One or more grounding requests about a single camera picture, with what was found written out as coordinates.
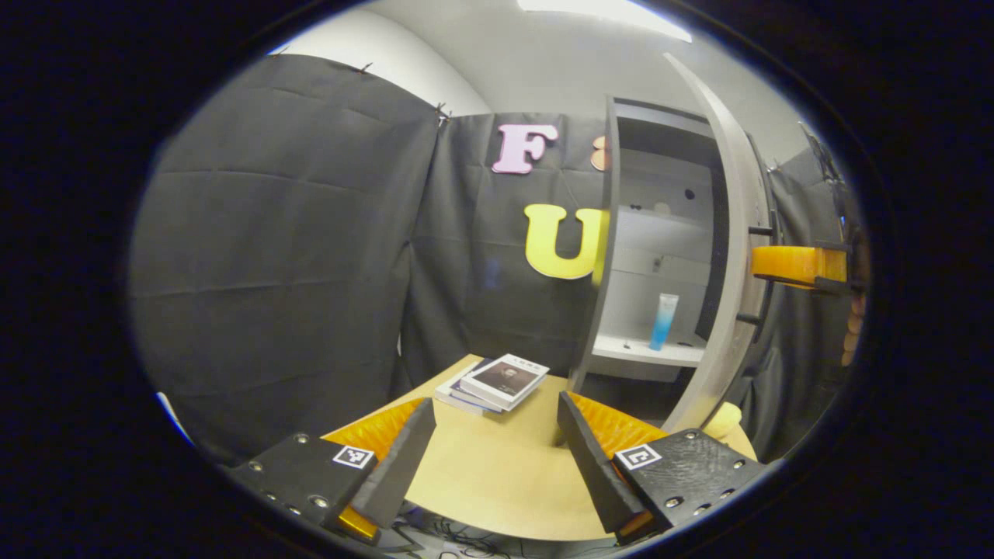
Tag black door handle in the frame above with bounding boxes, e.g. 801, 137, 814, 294
736, 224, 780, 327

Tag blue cover book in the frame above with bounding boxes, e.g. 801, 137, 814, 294
449, 359, 499, 412

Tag portrait cover book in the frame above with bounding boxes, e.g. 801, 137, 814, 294
460, 354, 551, 412

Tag white cabinet door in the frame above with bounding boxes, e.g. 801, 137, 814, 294
662, 53, 779, 436

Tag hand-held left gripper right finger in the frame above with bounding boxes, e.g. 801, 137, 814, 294
556, 392, 785, 546

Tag blue and white bottle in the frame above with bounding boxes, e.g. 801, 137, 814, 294
649, 293, 679, 352

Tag black backdrop cloth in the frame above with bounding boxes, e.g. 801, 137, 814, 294
128, 53, 855, 467

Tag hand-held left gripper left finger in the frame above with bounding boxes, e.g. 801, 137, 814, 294
229, 398, 437, 548

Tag dark grey cabinet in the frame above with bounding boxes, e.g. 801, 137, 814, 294
567, 95, 746, 424

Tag black cables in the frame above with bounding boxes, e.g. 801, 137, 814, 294
404, 509, 560, 559

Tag yellow plush toy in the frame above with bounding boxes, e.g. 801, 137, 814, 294
701, 402, 758, 460

